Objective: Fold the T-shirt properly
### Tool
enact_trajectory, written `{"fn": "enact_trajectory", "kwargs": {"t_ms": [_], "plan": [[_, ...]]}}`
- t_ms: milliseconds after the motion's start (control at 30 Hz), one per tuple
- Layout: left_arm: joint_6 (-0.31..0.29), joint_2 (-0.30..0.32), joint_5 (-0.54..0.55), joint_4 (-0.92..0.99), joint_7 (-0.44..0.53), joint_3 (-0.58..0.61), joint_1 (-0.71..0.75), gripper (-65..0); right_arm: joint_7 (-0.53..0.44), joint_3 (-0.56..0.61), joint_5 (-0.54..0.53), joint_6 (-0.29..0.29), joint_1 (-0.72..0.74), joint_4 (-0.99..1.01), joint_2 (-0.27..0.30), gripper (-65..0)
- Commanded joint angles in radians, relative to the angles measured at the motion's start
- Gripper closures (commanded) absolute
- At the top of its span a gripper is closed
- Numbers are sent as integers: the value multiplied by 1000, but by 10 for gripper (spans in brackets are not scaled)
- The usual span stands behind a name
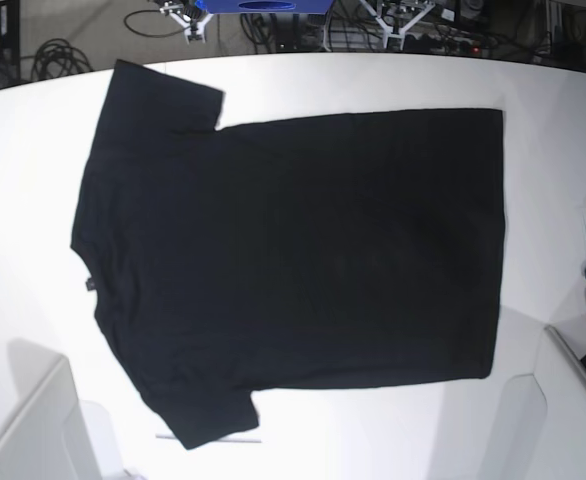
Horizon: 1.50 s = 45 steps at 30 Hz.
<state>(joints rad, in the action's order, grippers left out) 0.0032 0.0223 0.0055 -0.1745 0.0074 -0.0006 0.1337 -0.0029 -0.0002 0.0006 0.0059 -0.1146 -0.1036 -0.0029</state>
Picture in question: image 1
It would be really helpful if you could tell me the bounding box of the coiled black cable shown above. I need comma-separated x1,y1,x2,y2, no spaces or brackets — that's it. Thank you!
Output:
31,38,94,81

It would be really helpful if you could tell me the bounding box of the black T-shirt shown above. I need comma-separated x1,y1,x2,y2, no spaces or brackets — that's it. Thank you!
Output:
71,61,505,449

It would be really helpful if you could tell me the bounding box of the blue plastic bin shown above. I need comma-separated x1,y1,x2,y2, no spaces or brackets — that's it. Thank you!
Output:
195,0,333,14

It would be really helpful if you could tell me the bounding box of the power strip with red light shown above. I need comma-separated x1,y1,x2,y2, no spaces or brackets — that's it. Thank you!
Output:
406,35,484,57

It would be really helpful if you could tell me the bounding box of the white left corner box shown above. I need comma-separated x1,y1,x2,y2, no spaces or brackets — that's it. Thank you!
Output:
0,355,102,479

